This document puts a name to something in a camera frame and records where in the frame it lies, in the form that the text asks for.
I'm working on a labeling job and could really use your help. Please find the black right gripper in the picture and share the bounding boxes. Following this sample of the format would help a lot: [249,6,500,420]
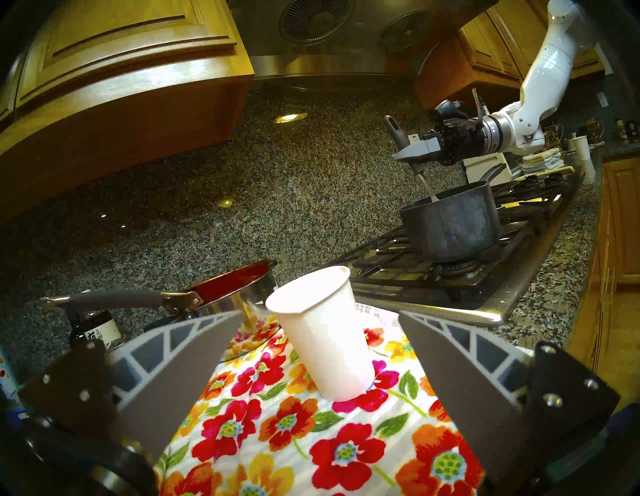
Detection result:
[392,119,487,165]

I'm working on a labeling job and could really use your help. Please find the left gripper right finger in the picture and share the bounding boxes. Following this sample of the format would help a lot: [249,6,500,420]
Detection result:
[399,311,621,486]

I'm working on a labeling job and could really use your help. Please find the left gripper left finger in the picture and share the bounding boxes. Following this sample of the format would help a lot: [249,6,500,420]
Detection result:
[17,311,244,456]

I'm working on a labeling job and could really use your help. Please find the black handled metal spoon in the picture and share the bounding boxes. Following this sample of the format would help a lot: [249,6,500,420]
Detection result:
[384,115,441,203]

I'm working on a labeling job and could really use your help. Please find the white rectangular board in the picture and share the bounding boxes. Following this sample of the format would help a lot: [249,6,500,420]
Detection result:
[464,154,513,185]

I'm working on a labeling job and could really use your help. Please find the stainless steel gas cooktop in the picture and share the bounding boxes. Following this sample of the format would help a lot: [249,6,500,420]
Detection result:
[320,170,581,327]

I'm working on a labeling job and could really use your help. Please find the dark grey saucepan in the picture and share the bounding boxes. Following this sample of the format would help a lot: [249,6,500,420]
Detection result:
[398,162,507,263]

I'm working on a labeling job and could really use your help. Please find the dark bottle white label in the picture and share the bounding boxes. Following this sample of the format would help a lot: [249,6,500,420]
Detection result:
[67,310,126,348]

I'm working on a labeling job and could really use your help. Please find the steel pan red interior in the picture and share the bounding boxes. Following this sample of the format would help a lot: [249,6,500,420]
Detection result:
[40,259,278,333]

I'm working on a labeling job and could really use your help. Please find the wooden upper cabinet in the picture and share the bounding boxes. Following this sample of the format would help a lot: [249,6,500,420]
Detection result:
[412,0,606,111]
[0,0,255,223]

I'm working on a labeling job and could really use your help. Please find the folded dish cloths stack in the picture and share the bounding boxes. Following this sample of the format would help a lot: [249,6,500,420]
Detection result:
[520,147,563,175]

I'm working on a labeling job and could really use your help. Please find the stainless steel range hood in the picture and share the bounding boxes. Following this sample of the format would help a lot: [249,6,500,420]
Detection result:
[227,0,501,91]

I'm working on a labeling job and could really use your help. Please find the floral dish towel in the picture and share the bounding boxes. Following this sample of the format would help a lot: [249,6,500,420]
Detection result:
[155,300,486,496]

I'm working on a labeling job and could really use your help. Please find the small white paper cup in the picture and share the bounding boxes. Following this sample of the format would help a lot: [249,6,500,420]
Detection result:
[570,135,596,183]

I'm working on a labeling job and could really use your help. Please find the wooden lower cabinets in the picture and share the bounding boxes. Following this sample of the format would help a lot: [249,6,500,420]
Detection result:
[565,157,640,411]

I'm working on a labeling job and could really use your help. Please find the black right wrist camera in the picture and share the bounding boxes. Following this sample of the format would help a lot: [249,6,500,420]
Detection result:
[434,99,472,123]

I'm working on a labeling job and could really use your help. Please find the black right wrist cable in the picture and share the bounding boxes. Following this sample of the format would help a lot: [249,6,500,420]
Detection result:
[471,87,490,126]

